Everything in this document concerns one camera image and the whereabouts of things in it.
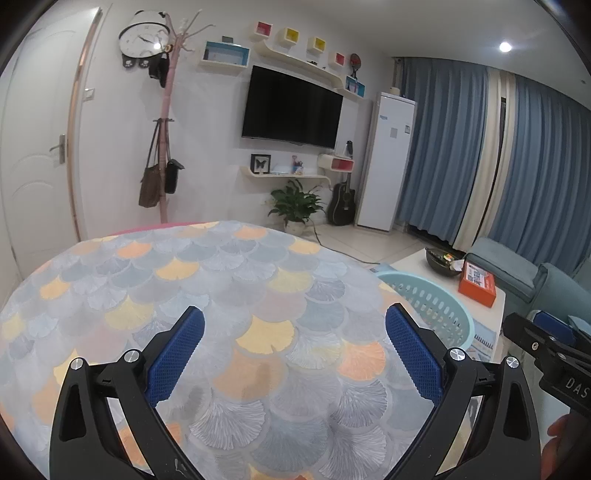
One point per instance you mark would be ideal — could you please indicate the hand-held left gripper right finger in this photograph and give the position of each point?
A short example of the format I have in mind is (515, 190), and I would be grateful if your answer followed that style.
(413, 355)

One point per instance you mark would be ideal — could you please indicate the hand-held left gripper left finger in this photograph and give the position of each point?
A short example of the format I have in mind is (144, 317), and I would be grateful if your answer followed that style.
(178, 355)

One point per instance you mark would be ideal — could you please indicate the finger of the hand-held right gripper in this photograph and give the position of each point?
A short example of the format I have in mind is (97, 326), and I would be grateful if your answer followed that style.
(526, 334)

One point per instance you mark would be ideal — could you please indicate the light blue plastic basket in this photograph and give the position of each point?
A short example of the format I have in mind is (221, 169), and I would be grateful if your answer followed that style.
(429, 300)

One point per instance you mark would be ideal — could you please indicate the small black shoulder bag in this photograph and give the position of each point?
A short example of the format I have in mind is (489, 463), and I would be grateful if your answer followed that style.
(171, 177)

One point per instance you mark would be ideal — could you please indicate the person's right hand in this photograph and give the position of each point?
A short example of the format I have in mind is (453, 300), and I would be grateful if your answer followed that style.
(561, 450)

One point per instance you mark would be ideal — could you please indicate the orange box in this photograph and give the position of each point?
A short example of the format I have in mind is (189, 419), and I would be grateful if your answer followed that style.
(478, 284)

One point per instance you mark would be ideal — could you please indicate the teal sofa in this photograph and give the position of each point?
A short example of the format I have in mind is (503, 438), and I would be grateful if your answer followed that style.
(503, 263)

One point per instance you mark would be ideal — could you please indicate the white coffee table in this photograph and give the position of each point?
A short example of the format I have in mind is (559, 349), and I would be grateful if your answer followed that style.
(415, 265)

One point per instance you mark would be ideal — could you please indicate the dark bowl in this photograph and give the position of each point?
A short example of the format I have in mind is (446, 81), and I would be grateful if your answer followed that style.
(438, 267)

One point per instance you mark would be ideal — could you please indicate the white tissue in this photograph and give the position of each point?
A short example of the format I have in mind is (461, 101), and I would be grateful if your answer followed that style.
(457, 265)

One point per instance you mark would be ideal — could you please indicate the leaf patterned tablecloth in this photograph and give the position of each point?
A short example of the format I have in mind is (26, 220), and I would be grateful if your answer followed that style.
(258, 277)

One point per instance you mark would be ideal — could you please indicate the blue curtain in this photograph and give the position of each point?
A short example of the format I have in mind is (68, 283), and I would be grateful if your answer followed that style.
(549, 184)
(438, 147)

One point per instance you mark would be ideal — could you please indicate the black acoustic guitar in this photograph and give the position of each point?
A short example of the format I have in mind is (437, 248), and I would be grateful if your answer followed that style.
(341, 203)

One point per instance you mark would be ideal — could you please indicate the brown tote bag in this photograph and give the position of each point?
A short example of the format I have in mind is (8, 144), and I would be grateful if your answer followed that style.
(151, 187)

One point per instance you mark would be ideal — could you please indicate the cream curtain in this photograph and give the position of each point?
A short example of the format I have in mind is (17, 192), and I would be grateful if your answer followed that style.
(489, 161)

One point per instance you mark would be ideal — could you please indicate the green potted plant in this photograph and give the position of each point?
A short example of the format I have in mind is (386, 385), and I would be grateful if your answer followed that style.
(295, 203)

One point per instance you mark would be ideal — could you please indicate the white standing air conditioner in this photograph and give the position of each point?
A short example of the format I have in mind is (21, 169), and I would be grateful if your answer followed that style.
(385, 161)

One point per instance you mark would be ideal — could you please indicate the red and white shelf box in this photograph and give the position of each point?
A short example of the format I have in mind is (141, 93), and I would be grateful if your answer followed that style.
(337, 164)

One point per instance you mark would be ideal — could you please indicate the framed butterfly picture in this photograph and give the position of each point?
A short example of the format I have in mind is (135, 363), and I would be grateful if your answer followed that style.
(261, 164)

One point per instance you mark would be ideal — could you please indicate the small figurines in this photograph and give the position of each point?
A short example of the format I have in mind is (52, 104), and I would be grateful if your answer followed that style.
(297, 166)

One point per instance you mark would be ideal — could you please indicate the pink coat rack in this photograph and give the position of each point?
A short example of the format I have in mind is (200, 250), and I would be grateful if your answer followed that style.
(165, 115)

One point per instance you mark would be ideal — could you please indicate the black flat television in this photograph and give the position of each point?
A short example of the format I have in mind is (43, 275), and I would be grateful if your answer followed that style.
(293, 108)

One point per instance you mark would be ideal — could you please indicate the white door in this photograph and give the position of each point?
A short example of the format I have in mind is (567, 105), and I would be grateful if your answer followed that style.
(37, 115)

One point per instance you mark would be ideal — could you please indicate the black hanging bag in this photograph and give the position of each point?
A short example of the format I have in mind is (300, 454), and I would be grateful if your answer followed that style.
(159, 69)

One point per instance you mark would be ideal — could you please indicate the round ceiling light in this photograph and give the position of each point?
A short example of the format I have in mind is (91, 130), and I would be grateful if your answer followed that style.
(505, 46)

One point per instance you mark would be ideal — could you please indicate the red round paddle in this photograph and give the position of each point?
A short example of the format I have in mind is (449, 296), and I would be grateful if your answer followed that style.
(355, 61)

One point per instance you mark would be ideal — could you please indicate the cream long curved shelf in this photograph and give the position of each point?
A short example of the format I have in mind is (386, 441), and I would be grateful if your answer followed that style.
(304, 63)

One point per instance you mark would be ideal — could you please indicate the cream curved wall shelf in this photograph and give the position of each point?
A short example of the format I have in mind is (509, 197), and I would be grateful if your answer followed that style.
(286, 176)

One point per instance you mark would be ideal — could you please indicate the small blue wall box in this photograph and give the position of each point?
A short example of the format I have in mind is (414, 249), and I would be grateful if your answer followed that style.
(355, 87)

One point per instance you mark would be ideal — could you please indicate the wall light switch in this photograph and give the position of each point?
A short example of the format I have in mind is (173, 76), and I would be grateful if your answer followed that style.
(90, 93)

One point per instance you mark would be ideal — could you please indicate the blue box wall shelf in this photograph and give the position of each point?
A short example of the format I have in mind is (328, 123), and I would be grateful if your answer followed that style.
(225, 57)

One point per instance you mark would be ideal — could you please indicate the small red wall cube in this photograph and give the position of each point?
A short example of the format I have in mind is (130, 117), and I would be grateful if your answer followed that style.
(338, 60)
(264, 28)

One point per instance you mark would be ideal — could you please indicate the panda wall clock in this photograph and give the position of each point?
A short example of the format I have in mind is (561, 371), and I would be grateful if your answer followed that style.
(141, 37)

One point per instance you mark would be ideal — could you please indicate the yellow wall cube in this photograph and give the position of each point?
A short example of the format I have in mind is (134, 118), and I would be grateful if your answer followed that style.
(317, 46)
(289, 38)

